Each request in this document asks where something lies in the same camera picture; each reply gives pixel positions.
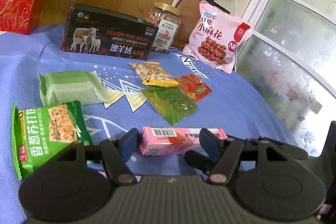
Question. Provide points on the nut jar gold lid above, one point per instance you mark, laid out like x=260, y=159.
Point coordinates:
x=166, y=18

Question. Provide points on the brown chair back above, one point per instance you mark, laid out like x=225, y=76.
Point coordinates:
x=189, y=17

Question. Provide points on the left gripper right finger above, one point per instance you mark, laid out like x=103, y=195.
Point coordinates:
x=224, y=153

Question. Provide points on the light green wafer pack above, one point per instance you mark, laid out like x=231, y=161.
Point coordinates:
x=61, y=87

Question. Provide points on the black sheep print box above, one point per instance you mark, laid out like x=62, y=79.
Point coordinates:
x=99, y=31

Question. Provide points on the window frame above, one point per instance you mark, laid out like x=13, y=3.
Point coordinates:
x=290, y=61

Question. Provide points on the red orange snack packet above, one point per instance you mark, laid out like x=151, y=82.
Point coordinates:
x=194, y=87

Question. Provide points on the pink snack bag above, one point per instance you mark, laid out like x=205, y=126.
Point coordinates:
x=216, y=37

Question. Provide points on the pink snack box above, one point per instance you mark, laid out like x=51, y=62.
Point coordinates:
x=159, y=141

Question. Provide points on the dark green snack packet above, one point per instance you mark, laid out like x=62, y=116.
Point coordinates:
x=172, y=103

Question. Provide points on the blue tablecloth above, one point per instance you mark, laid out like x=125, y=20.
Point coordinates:
x=233, y=104

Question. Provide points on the green cracker pack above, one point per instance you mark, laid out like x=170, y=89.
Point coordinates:
x=38, y=134

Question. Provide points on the yellow peanut packet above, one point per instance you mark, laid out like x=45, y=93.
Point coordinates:
x=152, y=74

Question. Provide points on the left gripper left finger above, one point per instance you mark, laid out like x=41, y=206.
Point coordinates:
x=115, y=154

